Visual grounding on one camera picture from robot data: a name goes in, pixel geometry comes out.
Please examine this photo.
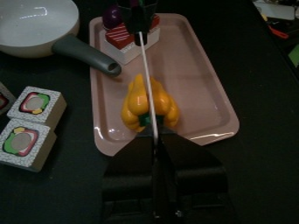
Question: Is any toy knife with silver blade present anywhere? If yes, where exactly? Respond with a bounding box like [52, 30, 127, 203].
[136, 31, 181, 224]

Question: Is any white saucepan with grey handle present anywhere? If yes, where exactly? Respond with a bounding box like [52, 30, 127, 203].
[0, 0, 123, 78]

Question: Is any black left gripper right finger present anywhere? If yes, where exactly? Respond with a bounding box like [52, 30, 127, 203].
[160, 131, 240, 224]

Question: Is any red orange hand tool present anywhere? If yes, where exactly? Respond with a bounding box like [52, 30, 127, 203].
[267, 24, 291, 40]

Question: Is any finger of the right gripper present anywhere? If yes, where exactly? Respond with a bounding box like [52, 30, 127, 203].
[135, 0, 159, 46]
[116, 0, 137, 46]

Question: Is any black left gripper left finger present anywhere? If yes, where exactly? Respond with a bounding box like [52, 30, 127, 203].
[100, 130, 157, 224]

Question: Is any grey flat box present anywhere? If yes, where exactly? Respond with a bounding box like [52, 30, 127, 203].
[252, 0, 299, 21]

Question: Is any yellow toy squash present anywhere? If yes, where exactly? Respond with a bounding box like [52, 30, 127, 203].
[119, 73, 181, 134]

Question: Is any red striped toy steak block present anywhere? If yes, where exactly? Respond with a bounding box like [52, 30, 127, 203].
[101, 13, 163, 66]

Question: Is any pink plastic tray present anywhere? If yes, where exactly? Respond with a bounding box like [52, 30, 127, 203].
[88, 12, 240, 158]

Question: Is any purple toy eggplant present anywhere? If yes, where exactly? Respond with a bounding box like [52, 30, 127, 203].
[100, 0, 159, 31]

